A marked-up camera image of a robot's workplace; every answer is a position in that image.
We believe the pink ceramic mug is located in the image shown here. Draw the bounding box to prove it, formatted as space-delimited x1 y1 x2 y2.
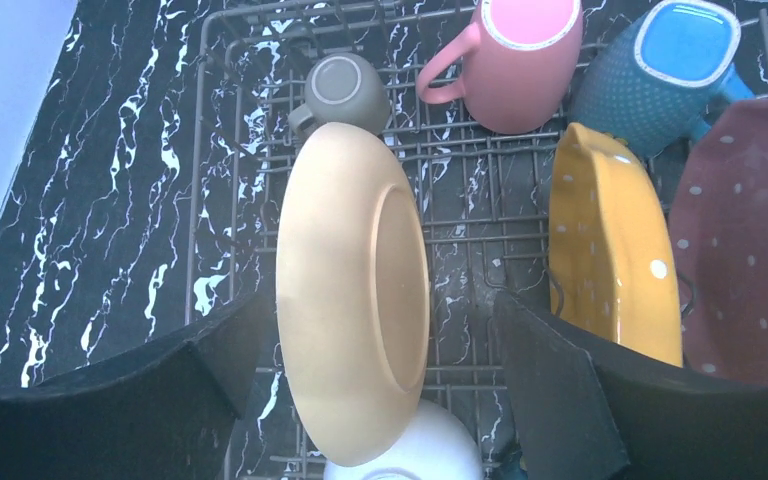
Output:
416 0 583 135

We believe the beige ceramic mug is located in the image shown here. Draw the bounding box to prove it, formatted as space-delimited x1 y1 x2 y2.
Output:
288 52 391 140

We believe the yellow plate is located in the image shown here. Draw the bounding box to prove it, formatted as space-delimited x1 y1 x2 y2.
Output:
548 123 683 366

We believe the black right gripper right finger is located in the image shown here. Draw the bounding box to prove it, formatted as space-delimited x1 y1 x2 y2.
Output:
493 290 768 479

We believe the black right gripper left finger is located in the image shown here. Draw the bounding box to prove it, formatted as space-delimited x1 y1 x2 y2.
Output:
0 295 271 479

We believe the blue ceramic mug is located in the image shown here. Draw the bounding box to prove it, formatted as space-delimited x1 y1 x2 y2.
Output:
569 1 754 157

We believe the white ceramic bowl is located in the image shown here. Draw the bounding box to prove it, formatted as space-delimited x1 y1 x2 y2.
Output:
323 400 485 480

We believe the pink polka dot plate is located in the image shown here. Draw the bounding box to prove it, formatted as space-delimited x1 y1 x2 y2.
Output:
668 98 768 385

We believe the metal wire dish rack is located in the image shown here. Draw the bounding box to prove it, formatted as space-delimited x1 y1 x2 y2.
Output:
183 0 768 480

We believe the beige round plate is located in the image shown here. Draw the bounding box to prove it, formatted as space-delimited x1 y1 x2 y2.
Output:
275 122 430 467

